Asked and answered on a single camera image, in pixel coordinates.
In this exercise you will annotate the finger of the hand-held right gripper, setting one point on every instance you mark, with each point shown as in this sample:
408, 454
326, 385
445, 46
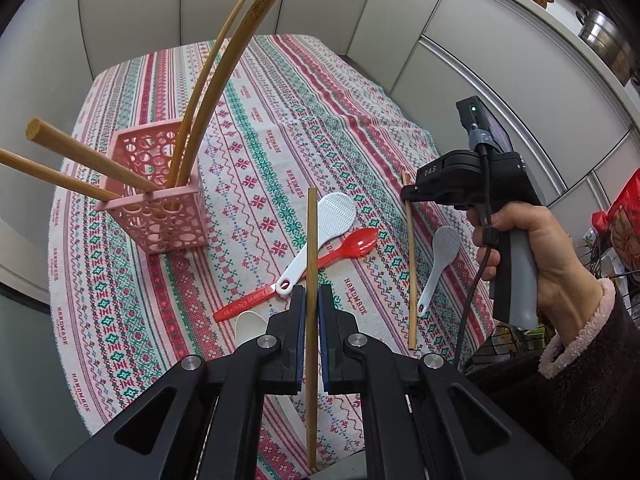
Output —
417, 192

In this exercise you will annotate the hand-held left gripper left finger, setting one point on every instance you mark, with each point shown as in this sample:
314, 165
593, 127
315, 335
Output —
210, 410

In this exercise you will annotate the steel stock pot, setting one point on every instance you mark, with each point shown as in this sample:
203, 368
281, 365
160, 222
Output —
602, 40

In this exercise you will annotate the white textured rice spoon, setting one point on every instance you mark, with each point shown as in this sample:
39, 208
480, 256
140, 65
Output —
335, 215

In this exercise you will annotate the long white plastic spoon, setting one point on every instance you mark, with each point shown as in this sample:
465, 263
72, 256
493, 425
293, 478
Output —
250, 327

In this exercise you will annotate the person's right hand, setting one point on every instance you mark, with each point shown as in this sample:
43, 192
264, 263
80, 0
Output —
560, 260

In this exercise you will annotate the person's right forearm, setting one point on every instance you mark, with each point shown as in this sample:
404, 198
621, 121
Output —
590, 385

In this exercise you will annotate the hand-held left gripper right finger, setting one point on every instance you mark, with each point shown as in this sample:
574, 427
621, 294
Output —
425, 410

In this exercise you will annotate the striped patterned tablecloth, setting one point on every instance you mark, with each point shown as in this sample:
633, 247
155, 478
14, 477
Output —
250, 125

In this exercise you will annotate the red bag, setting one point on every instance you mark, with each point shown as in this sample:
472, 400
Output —
622, 205

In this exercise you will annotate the white kitchen cabinets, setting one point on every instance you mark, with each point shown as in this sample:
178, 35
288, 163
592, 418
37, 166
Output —
400, 25

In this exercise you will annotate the small white rice spoon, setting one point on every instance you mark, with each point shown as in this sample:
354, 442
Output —
445, 247

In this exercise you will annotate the red plastic spork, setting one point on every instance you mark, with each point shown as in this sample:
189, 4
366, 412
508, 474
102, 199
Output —
350, 247

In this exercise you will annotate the pink perforated plastic basket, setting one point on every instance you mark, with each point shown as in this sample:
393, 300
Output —
170, 220

